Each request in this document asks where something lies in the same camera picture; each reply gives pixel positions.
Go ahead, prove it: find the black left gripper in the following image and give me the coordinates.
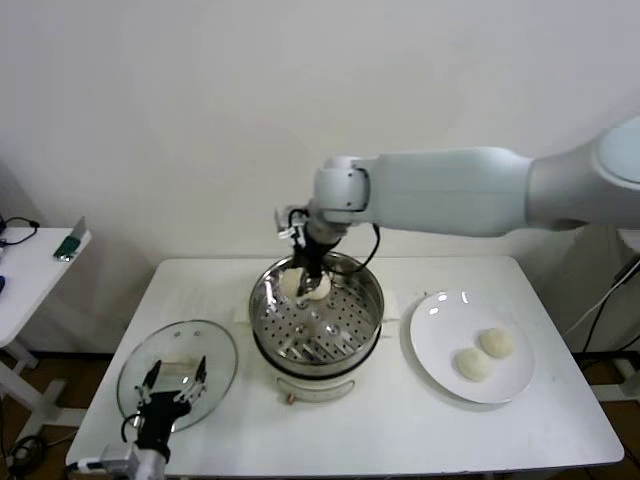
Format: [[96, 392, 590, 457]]
[[133, 355, 208, 454]]

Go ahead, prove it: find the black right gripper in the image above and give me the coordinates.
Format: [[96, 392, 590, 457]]
[[293, 228, 342, 306]]

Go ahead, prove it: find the white steamed baozi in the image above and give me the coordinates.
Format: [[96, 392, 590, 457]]
[[278, 268, 304, 299], [479, 328, 516, 360], [453, 348, 494, 384], [307, 274, 333, 301]]

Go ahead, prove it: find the round glass pot lid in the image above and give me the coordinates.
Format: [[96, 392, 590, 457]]
[[116, 319, 239, 434]]

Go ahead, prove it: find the perforated steel steamer basket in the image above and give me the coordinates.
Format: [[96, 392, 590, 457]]
[[248, 251, 386, 374]]

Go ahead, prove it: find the white electric cooking pot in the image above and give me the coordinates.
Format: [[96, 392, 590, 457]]
[[233, 291, 401, 405]]

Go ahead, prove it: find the white side table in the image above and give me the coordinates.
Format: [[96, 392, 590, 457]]
[[0, 227, 94, 441]]

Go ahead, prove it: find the round white plate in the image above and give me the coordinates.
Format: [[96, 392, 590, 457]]
[[409, 290, 536, 405]]

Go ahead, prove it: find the white shelf unit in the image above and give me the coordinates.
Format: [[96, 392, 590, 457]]
[[619, 227, 640, 266]]

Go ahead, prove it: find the white furniture base bar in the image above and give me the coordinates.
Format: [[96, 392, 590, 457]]
[[613, 357, 640, 401]]

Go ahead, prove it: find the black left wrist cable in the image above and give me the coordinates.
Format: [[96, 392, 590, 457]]
[[121, 414, 146, 444]]

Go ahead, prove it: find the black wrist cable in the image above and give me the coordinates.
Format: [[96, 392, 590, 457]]
[[121, 414, 146, 444], [339, 222, 381, 276]]

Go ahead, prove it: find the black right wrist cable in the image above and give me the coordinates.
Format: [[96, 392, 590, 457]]
[[339, 222, 381, 276]]

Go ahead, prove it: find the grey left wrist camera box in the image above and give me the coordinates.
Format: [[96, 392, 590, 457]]
[[74, 443, 139, 474]]

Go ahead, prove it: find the black floor cable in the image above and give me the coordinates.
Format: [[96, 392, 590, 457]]
[[0, 433, 66, 466]]

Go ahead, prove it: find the green handled scraper tool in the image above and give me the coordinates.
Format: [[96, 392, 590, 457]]
[[53, 216, 91, 261]]

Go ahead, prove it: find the black cable on side table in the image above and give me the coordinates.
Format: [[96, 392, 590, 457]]
[[0, 212, 41, 249]]

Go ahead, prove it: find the white wall cable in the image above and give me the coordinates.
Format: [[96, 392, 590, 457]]
[[567, 279, 626, 341]]

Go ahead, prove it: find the black cable with plug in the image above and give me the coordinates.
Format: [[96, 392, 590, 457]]
[[582, 259, 640, 354]]

